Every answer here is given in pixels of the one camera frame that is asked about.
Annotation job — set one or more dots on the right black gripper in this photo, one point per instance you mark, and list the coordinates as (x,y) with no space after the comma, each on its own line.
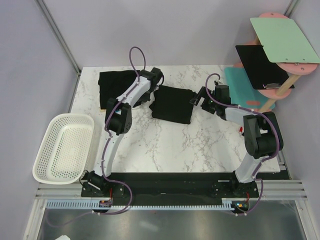
(202,93)

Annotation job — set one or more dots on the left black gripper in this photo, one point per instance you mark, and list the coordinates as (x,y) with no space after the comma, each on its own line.
(143,99)

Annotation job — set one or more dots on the black printed t shirt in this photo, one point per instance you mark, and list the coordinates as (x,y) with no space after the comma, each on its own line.
(172,104)

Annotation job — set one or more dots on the black t shirt stack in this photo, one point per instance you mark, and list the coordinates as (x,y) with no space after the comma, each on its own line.
(113,84)

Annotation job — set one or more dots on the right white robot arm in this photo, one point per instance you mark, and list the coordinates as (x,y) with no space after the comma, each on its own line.
(262,135)

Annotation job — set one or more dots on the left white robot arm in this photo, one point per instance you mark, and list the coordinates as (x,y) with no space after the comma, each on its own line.
(118,119)

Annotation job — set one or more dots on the teal mat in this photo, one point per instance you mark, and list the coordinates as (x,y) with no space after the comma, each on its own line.
(241,91)

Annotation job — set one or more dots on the black clipboard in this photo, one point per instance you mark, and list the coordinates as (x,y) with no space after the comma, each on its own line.
(262,73)

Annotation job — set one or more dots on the green clipboard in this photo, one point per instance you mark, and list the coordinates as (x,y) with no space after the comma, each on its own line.
(283,41)

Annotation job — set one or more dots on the white perforated laundry basket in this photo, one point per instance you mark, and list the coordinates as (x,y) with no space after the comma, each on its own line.
(64,153)

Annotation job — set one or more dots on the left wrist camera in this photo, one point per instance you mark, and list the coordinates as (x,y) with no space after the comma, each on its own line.
(158,77)

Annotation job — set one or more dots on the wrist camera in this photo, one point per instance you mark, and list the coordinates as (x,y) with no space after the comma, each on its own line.
(222,94)
(158,77)

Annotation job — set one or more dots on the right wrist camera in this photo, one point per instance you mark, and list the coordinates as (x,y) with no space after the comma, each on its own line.
(222,94)

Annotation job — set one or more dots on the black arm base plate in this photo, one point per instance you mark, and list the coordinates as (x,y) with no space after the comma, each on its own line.
(214,185)

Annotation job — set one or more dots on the light blue cable duct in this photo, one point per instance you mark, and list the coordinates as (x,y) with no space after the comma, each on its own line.
(96,204)

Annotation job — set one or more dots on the aluminium frame rail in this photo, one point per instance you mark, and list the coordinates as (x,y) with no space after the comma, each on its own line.
(58,35)

